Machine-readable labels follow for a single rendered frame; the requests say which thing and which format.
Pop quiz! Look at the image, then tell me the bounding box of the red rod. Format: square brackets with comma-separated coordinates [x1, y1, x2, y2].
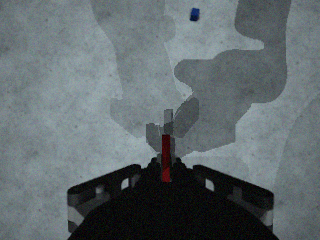
[162, 135, 170, 182]

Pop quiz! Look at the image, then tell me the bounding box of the small blue block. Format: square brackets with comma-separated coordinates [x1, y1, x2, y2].
[190, 8, 200, 22]

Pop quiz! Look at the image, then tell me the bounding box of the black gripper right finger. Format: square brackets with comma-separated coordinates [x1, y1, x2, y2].
[169, 154, 274, 232]

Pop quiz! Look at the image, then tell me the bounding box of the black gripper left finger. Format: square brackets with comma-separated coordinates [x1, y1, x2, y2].
[67, 154, 163, 233]

